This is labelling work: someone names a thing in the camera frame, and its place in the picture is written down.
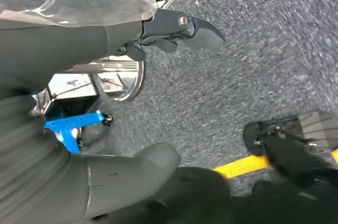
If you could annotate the chrome stanchion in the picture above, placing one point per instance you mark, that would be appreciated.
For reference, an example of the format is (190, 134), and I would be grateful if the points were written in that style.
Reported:
(127, 82)

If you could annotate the yellow floor tape square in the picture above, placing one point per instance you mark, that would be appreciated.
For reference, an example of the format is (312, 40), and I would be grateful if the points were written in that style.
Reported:
(243, 166)

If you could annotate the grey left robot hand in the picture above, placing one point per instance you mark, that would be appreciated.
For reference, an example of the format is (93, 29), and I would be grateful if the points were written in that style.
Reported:
(66, 47)

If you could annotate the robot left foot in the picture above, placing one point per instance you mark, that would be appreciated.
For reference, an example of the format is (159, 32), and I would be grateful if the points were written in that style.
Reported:
(317, 128)

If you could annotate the blue metal shelf rack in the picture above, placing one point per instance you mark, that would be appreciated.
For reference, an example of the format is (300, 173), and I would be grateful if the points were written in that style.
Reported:
(69, 122)

